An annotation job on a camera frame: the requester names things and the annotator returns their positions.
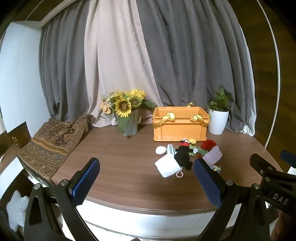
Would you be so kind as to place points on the sunflower bouquet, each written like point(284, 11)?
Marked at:
point(123, 105)

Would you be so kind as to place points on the small colourful fabric item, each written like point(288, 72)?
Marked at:
point(215, 168)

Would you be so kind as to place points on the black plush toy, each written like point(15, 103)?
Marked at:
point(182, 157)

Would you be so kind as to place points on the beige curtain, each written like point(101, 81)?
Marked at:
point(115, 58)

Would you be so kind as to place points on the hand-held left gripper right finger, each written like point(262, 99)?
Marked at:
point(208, 183)

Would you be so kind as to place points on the brown patterned cloth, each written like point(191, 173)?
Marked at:
point(50, 143)

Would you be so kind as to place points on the grey curtain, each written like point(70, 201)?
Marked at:
point(196, 58)
point(64, 69)

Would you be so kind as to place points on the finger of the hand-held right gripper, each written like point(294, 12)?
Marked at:
point(263, 165)
point(289, 158)

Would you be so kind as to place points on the teal tissue packet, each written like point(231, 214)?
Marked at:
point(170, 148)

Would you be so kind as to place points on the white plant pot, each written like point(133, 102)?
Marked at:
point(217, 122)

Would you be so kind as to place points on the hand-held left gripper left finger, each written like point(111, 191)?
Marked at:
point(85, 180)

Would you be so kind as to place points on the orange plastic crate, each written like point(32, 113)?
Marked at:
point(180, 129)

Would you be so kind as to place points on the lavender knitted pouch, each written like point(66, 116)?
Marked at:
point(212, 156)

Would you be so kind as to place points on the green potted plant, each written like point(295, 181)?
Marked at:
point(220, 102)

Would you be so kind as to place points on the white egg-shaped squishy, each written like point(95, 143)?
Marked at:
point(160, 150)

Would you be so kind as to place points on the white cushion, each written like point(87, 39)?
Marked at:
point(17, 208)

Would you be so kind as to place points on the green yellow plush toy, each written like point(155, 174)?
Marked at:
point(193, 144)

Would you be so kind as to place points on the white sheer curtain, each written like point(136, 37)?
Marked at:
point(248, 131)

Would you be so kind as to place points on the grey ribbed vase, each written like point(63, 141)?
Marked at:
point(129, 126)

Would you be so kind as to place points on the red fluffy ball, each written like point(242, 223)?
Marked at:
point(208, 144)

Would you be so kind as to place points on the white pouch with pink clip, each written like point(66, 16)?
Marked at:
point(166, 166)

